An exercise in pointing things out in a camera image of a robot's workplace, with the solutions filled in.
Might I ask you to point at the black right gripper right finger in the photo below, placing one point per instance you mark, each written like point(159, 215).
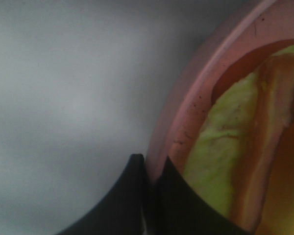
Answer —
point(171, 207)

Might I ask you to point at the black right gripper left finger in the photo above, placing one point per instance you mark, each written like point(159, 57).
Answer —
point(119, 212)

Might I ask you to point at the toast sandwich with lettuce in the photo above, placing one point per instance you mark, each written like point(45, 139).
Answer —
point(242, 163)

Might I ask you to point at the pink round plate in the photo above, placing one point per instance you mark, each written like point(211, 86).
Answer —
point(255, 31)

